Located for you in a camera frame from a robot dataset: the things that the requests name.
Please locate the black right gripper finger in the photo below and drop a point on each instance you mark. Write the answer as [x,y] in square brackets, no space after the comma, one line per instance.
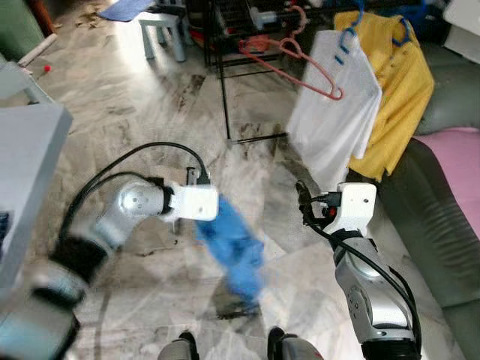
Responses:
[302,199]

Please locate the bright blue shirt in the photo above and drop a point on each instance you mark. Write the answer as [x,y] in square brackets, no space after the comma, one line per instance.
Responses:
[232,247]

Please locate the pink clothes hanger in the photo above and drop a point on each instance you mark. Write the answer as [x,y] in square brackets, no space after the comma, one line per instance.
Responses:
[337,94]

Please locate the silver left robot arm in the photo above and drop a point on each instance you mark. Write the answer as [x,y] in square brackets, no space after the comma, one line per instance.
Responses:
[139,202]

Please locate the blue clothes hanger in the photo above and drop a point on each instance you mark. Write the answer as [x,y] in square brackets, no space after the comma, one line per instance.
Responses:
[349,41]
[405,34]

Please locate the white shirt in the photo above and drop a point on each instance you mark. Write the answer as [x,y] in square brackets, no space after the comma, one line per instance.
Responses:
[334,120]

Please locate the dark green sofa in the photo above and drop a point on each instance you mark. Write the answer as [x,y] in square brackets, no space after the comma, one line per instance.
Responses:
[412,225]

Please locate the black metal clothes rack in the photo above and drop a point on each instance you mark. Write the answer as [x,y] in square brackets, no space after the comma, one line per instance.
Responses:
[225,97]

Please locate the pink mat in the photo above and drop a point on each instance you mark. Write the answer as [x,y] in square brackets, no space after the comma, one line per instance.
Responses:
[450,172]

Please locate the yellow shirt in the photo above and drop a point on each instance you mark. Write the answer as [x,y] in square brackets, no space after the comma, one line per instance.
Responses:
[405,97]

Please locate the robot right leg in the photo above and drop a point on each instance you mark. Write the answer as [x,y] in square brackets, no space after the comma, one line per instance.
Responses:
[296,346]

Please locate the robot leg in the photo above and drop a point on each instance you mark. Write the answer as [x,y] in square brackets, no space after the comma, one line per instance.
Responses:
[296,346]
[180,346]

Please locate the robot left leg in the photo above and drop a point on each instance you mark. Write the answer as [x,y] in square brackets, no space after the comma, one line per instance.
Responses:
[180,346]

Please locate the pale plastic stool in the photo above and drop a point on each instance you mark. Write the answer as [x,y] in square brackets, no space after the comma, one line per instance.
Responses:
[161,22]

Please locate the white plastic box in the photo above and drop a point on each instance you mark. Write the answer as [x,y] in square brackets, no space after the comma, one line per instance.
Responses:
[463,26]

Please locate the blue floor mat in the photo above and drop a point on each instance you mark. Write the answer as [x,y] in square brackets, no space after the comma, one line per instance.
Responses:
[124,9]

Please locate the light blue folding table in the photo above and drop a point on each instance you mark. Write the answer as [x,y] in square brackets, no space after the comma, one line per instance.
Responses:
[30,165]

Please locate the small red ball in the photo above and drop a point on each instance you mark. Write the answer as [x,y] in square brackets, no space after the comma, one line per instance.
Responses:
[48,69]

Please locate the white tube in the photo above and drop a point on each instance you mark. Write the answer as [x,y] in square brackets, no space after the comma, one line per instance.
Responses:
[37,50]

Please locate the green plastic bin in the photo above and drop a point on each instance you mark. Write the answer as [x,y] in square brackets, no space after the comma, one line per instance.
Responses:
[15,26]

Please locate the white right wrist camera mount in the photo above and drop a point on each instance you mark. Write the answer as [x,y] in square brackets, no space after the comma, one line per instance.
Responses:
[358,206]

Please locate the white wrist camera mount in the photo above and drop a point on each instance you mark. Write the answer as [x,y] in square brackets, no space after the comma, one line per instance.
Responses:
[358,206]
[195,202]

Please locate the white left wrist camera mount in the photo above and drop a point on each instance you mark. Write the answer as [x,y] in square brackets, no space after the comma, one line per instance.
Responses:
[195,202]

